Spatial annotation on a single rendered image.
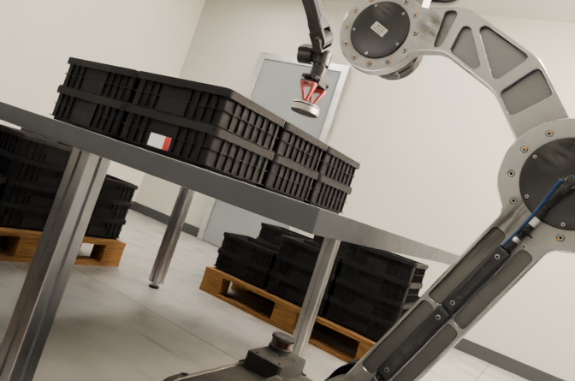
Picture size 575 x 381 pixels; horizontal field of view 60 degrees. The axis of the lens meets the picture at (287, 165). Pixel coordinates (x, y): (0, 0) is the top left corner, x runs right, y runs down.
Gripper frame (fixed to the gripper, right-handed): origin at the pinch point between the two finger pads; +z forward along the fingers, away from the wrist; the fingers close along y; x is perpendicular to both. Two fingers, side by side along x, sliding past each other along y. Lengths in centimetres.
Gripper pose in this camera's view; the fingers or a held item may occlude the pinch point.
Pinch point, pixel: (307, 102)
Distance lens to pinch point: 183.3
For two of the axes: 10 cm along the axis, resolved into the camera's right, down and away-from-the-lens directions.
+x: 7.9, 2.2, -5.7
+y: -5.1, -2.5, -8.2
